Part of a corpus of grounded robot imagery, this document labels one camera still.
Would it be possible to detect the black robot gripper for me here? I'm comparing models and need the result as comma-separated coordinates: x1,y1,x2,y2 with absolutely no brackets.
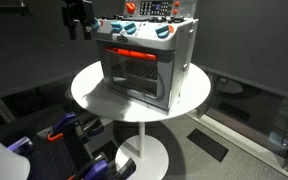
62,0,96,41

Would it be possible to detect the blue stove knob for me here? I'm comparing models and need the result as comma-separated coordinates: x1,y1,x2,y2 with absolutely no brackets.
110,20,124,34
155,24,172,39
123,21,138,36
91,18,102,33

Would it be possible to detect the orange round dial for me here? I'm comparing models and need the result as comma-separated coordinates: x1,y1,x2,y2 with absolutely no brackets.
125,1,137,15

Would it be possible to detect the black keypad panel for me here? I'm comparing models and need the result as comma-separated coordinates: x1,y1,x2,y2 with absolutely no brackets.
139,0,174,17

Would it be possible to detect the purple clamp with orange trigger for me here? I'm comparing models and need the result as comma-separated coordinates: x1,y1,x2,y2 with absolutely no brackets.
46,111,78,143

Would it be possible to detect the grey oven door with window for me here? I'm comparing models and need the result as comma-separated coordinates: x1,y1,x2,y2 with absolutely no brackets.
95,39,176,112

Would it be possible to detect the purple clamp jaw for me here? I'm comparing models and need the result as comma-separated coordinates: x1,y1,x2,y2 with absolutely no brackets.
6,135,34,153

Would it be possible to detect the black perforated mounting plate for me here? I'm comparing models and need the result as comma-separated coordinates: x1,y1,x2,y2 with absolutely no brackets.
25,124,92,180

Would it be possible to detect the purple and black clamp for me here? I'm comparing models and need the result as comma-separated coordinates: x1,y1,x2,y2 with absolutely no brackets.
67,152,137,180

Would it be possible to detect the white rounded plastic object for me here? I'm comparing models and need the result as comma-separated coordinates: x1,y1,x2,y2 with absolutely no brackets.
0,128,31,180

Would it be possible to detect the orange oven door handle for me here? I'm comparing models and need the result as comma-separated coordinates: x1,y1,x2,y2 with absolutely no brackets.
104,46,158,62

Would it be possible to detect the round white pedestal table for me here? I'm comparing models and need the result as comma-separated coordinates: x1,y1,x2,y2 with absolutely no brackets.
70,60,212,180

